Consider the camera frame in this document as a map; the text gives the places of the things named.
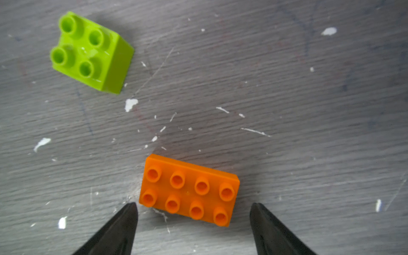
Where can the lime green 2x2 lego brick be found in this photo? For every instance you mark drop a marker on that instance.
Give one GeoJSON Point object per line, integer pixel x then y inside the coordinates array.
{"type": "Point", "coordinates": [91, 54]}

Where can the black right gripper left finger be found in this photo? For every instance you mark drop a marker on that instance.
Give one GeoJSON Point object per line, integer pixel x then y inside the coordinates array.
{"type": "Point", "coordinates": [116, 237]}

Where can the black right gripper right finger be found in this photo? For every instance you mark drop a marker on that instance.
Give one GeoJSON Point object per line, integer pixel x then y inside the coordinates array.
{"type": "Point", "coordinates": [272, 237]}

